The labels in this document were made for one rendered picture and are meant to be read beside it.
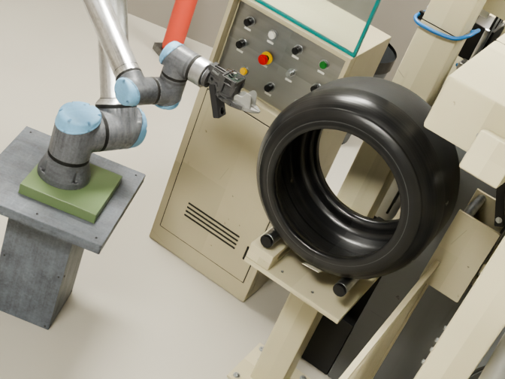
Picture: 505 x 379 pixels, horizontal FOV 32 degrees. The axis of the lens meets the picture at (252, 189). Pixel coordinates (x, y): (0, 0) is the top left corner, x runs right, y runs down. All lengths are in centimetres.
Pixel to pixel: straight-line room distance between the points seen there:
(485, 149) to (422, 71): 82
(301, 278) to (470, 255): 54
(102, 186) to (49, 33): 239
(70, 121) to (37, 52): 224
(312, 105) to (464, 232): 66
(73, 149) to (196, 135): 79
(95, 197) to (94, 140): 21
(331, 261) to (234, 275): 125
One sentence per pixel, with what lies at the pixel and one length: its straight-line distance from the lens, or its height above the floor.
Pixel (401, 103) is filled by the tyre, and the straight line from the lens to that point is 258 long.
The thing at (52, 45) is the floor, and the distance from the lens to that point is 538.
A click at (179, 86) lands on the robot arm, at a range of 290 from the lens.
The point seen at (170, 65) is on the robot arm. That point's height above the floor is 122.
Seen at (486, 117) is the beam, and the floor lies 174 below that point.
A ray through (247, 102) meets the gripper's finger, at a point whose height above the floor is 124.
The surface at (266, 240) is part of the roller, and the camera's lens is 279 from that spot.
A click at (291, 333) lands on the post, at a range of 341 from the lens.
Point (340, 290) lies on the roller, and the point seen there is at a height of 90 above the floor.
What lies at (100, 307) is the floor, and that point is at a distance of 368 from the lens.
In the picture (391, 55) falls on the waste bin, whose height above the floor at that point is 58.
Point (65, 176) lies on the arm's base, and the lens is 314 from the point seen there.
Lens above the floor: 253
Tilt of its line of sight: 33 degrees down
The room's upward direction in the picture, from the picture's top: 22 degrees clockwise
